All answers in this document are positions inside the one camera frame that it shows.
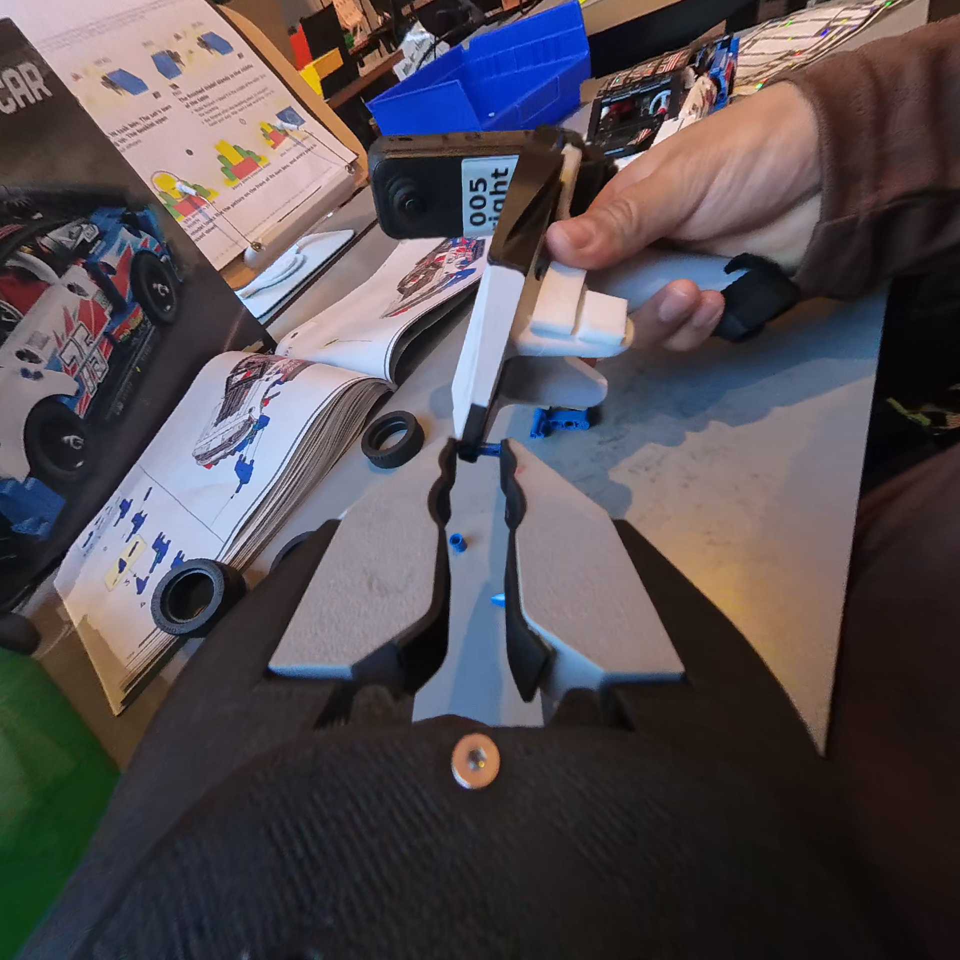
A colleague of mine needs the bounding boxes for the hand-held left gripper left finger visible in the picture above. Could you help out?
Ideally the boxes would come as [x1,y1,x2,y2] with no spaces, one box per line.
[267,437,459,695]

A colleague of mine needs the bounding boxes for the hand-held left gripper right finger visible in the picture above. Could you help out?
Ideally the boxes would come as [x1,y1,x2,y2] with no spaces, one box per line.
[498,438,687,702]

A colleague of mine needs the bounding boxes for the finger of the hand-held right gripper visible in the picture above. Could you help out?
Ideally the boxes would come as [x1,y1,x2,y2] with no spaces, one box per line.
[451,264,636,461]
[491,357,610,411]

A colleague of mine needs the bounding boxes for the person's right forearm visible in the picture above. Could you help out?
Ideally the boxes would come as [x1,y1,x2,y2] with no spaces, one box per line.
[791,15,960,303]

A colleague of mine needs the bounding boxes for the grey desk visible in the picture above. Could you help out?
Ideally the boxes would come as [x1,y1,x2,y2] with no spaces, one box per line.
[30,75,890,770]

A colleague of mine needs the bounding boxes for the person's right hand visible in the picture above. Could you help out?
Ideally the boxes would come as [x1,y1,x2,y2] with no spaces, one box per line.
[546,78,824,352]

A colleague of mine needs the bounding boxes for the black toy tyre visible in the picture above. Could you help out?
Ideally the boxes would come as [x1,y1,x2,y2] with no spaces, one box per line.
[150,558,248,639]
[360,410,426,471]
[268,530,317,573]

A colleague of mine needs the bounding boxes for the blue storage bin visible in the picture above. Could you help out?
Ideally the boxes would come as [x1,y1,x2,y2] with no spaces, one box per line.
[365,0,591,138]

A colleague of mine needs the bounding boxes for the white stand base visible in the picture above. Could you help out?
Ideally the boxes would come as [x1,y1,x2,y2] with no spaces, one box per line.
[238,227,355,321]

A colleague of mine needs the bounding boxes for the wooden board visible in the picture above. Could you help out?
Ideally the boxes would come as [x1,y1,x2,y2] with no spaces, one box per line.
[217,3,370,185]

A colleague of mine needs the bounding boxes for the open instruction booklet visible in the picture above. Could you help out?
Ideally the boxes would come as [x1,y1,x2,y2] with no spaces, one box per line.
[56,236,490,715]

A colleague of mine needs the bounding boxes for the toy car model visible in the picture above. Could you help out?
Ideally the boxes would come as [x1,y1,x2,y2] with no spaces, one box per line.
[587,33,741,149]

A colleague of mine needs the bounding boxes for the printed instruction board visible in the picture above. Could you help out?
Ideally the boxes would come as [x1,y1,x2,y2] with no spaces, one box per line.
[7,0,359,271]

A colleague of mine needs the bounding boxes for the person's black trousers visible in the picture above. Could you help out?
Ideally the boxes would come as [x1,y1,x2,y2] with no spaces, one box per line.
[873,258,960,455]

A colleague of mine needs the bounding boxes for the green storage bin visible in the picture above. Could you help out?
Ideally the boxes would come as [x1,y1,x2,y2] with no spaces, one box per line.
[0,646,123,960]

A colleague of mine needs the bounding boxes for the black car picture box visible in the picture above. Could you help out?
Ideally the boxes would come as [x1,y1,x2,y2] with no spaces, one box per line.
[0,18,273,605]

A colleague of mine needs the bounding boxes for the sticker sheet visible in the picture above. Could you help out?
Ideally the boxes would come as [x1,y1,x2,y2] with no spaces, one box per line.
[737,0,912,85]

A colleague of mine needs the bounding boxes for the yellow black strap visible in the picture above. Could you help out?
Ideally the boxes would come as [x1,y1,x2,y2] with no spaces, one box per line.
[887,396,960,430]

